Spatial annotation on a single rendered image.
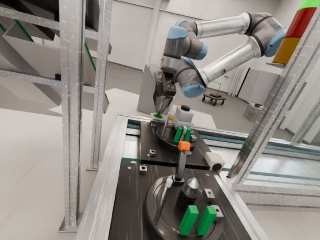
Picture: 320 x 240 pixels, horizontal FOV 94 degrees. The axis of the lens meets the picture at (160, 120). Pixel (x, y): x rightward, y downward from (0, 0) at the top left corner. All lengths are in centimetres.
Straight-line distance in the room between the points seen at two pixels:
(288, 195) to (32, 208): 68
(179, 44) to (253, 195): 56
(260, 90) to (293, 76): 6
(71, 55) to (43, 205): 34
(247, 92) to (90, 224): 39
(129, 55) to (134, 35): 125
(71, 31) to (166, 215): 29
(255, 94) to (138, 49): 1082
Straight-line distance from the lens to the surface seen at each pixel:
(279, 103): 40
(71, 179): 32
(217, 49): 1067
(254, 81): 39
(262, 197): 58
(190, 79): 85
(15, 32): 43
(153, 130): 54
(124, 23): 1163
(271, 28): 92
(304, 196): 68
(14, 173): 56
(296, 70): 40
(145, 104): 96
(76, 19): 22
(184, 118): 46
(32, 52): 41
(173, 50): 64
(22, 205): 48
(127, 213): 30
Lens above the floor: 122
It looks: 23 degrees down
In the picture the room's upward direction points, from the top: 14 degrees clockwise
